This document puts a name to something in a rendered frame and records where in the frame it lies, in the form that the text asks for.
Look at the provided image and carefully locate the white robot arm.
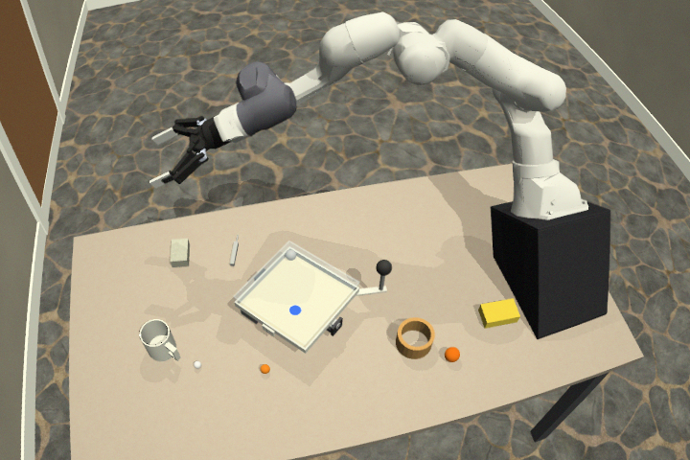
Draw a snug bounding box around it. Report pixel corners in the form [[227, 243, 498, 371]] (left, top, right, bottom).
[[213, 12, 588, 219]]

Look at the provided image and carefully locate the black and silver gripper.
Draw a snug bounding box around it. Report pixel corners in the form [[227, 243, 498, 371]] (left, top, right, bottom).
[[149, 116, 231, 188]]

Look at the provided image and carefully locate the tan hollow ring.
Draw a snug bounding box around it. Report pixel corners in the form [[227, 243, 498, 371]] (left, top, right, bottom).
[[396, 317, 435, 359]]

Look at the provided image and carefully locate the yellow rectangular block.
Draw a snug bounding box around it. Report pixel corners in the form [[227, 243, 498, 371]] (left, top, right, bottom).
[[478, 298, 520, 329]]

